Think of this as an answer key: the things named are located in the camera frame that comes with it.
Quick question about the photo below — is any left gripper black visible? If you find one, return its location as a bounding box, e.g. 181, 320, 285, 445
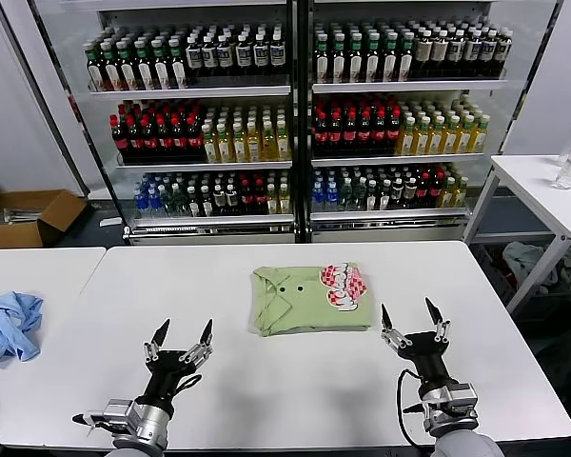
141, 318, 215, 411

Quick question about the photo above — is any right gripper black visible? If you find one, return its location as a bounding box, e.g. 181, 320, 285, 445
380, 296, 454, 389

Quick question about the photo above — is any green polo shirt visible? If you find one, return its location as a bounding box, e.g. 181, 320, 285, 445
246, 261, 377, 338

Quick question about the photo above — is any open beverage cooler cabinet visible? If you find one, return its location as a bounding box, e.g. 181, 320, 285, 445
302, 0, 511, 244
97, 0, 304, 247

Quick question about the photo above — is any white cooler shelf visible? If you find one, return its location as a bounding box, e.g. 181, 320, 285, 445
89, 85, 292, 99
311, 79, 508, 94
311, 152, 486, 169
128, 212, 296, 230
310, 207, 470, 223
116, 160, 294, 173

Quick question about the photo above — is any grey white cloth pile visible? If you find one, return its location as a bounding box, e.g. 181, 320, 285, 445
502, 241, 561, 295

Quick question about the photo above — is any small dark bottle red cap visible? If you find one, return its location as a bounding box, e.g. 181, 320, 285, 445
252, 180, 267, 215
417, 172, 432, 209
429, 171, 444, 209
239, 180, 254, 215

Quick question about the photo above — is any crumpled light blue shirt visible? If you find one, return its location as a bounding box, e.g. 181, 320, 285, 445
0, 290, 46, 367

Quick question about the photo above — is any white side table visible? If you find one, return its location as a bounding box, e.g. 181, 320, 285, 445
461, 154, 571, 318

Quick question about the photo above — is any yellow juice bottle white cap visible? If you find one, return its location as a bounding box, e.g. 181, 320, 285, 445
443, 113, 460, 154
202, 123, 219, 164
429, 114, 445, 155
261, 120, 278, 162
246, 121, 263, 163
400, 115, 417, 156
275, 119, 292, 161
231, 122, 247, 163
216, 122, 233, 164
458, 113, 474, 154
471, 112, 489, 153
415, 115, 431, 156

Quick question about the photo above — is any cola bottle red cap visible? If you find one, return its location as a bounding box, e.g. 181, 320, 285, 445
327, 109, 345, 156
343, 109, 360, 156
155, 116, 173, 163
387, 108, 404, 154
358, 109, 374, 155
186, 114, 205, 162
372, 109, 389, 155
110, 114, 128, 163
126, 115, 143, 163
313, 109, 329, 156
170, 115, 188, 162
140, 117, 158, 163

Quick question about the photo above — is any open cardboard box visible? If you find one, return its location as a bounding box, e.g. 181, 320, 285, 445
0, 189, 89, 249

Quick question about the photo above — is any grey metal rails bundle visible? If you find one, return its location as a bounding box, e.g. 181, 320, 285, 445
0, 205, 47, 225

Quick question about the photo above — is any glass cooler door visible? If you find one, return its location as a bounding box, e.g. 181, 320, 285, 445
0, 0, 126, 229
500, 0, 565, 156

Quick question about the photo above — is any dark tea bottle green cap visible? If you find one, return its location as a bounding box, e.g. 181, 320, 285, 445
167, 38, 188, 89
382, 32, 399, 83
132, 40, 154, 90
86, 43, 105, 91
115, 41, 137, 91
313, 34, 330, 84
398, 31, 415, 82
149, 39, 171, 90
100, 41, 121, 91
330, 34, 347, 84
364, 32, 382, 84
347, 33, 364, 84

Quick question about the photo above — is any dark drink bottle beige label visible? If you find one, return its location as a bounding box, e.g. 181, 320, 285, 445
414, 30, 433, 80
430, 30, 449, 79

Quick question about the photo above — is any dark drink bottle white label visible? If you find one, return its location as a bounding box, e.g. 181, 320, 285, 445
463, 30, 482, 78
201, 34, 219, 76
494, 29, 513, 77
216, 34, 235, 76
479, 29, 498, 78
235, 33, 253, 76
252, 32, 270, 75
268, 30, 286, 75
185, 36, 203, 77
447, 30, 465, 78

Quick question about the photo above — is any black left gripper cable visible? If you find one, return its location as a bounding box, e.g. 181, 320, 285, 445
170, 373, 205, 391

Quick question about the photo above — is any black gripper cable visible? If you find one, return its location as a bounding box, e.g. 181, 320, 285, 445
170, 373, 205, 391
396, 368, 432, 447

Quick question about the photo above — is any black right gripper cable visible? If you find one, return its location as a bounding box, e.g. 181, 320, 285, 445
396, 368, 432, 447

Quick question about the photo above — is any right wrist camera box silver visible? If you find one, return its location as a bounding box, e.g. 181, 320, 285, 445
449, 382, 480, 414

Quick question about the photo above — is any wrist camera box silver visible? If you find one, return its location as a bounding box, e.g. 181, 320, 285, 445
103, 398, 138, 430
449, 382, 480, 414

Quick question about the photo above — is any left wrist camera box silver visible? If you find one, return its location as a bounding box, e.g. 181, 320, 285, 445
103, 398, 138, 430

